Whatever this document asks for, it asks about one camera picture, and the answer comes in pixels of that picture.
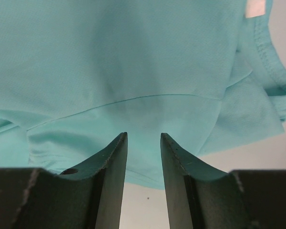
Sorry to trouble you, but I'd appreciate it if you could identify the white neck label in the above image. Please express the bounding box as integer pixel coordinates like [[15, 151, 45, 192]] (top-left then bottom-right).
[[245, 0, 266, 18]]

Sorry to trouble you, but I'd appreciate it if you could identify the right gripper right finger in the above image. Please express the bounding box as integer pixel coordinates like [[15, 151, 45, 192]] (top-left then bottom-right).
[[161, 133, 286, 229]]

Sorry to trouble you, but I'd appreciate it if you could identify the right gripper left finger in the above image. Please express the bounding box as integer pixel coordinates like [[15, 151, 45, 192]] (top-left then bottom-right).
[[0, 133, 128, 229]]

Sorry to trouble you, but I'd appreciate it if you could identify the teal t-shirt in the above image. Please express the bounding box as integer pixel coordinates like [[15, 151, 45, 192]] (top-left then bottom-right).
[[0, 0, 286, 189]]

